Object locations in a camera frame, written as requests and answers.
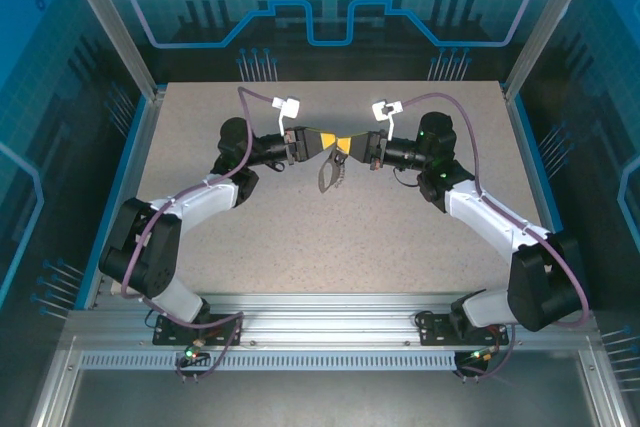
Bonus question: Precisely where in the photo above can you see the silver keyring with chain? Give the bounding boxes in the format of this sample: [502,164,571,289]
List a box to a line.
[316,149,349,197]

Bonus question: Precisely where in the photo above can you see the blue table edge strip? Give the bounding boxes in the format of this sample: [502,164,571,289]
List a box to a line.
[514,95,592,311]
[79,95,157,311]

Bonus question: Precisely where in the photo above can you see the small connector with green light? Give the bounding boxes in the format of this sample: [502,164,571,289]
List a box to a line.
[467,344,503,364]
[180,340,210,367]

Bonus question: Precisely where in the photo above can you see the grey metal panel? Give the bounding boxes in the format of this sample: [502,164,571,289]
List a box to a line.
[64,369,601,427]

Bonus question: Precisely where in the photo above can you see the aluminium frame post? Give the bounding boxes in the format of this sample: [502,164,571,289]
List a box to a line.
[501,0,605,102]
[55,0,167,101]

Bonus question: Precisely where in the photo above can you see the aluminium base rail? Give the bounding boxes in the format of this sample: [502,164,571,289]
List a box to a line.
[67,290,600,354]

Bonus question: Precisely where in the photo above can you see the slotted grey cable duct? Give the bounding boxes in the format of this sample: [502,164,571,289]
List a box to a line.
[78,351,460,373]

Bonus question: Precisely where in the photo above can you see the aluminium frame rail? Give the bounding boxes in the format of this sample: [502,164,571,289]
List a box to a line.
[578,336,635,427]
[28,336,85,427]

